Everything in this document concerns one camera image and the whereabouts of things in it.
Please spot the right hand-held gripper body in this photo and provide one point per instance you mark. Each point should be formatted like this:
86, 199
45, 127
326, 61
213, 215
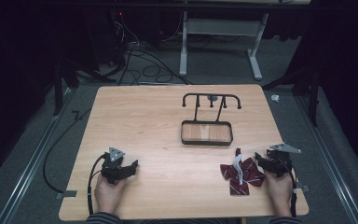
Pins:
279, 162

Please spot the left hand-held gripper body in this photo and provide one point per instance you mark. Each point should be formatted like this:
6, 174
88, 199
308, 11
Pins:
112, 166

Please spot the maroon striped bow tie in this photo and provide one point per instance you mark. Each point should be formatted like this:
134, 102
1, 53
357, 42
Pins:
244, 177

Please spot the person's left hand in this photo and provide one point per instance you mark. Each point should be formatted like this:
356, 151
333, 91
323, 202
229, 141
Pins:
108, 194

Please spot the person's right hand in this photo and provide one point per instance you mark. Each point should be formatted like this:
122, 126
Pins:
278, 193

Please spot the grey tape strip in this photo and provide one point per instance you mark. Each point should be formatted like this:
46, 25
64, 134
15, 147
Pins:
66, 194
303, 188

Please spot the black metal rack wooden tray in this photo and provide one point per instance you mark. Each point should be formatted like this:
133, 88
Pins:
206, 133

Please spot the crumpled white paper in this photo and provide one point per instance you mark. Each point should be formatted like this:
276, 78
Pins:
275, 98

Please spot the black metal stand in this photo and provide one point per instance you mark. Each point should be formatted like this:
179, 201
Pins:
313, 99
58, 93

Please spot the grey round disc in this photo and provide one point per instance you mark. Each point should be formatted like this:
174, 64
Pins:
213, 98

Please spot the metal floor rail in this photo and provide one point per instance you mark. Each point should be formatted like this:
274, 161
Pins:
329, 168
28, 174

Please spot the white metal desk frame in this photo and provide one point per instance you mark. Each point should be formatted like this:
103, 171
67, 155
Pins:
220, 28

